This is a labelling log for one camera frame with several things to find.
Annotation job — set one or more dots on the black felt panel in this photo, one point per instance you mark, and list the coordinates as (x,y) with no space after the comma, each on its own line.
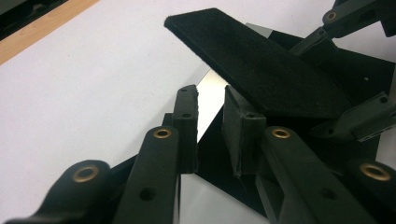
(249,62)

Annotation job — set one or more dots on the wooden edge strip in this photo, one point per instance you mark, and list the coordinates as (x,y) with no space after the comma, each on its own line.
(37,29)

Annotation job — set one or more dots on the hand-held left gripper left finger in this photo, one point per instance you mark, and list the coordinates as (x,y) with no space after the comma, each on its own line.
(186,140)

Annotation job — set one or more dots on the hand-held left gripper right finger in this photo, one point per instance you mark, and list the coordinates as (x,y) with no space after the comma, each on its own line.
(243,143)

